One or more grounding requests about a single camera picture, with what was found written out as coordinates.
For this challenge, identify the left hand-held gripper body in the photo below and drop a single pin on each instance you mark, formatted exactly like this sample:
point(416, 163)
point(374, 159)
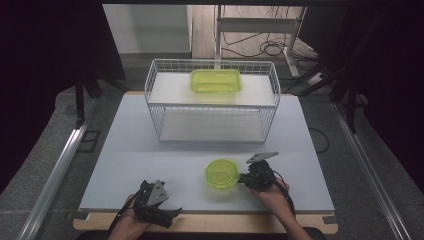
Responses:
point(150, 203)

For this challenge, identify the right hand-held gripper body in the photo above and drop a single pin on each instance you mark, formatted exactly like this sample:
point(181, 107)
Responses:
point(261, 176)

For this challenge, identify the green round plastic container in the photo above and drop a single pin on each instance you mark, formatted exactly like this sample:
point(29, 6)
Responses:
point(221, 174)

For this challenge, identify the green rectangular plastic container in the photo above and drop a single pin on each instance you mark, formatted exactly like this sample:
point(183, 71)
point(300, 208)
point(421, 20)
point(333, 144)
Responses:
point(216, 81)

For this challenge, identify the person's right hand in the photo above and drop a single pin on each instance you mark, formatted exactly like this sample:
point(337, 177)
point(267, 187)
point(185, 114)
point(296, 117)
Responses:
point(273, 198)

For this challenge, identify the person's left hand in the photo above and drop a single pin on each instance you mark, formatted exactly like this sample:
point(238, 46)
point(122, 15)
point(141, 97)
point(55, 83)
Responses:
point(130, 221)

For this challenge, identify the white power strip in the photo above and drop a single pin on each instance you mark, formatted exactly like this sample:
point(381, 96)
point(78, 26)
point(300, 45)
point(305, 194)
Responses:
point(315, 78)

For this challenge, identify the black metal stand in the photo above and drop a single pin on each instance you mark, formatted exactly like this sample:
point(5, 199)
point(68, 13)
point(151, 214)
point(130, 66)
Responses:
point(80, 100)
point(350, 100)

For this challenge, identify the white panel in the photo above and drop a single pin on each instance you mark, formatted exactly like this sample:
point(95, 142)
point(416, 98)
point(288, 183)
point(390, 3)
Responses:
point(146, 28)

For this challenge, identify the black floor bracket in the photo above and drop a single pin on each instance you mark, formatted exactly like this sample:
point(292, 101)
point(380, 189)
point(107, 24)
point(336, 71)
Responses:
point(89, 141)

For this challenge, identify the aluminium rail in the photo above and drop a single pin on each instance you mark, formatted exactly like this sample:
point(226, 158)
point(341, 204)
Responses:
point(56, 170)
point(370, 170)

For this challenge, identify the white metal desk frame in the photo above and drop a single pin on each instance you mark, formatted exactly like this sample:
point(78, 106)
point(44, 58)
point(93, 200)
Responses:
point(256, 25)

